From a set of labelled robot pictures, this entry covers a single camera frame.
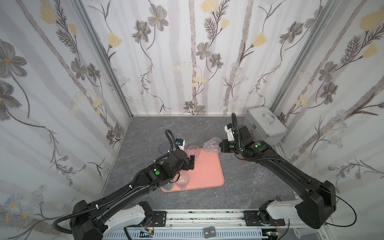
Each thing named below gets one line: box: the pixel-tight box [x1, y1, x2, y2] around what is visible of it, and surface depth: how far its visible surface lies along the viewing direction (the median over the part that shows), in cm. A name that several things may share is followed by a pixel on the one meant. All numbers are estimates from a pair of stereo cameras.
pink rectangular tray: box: [160, 148, 225, 193], surface depth 88 cm
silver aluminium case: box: [244, 106, 288, 146], surface depth 98 cm
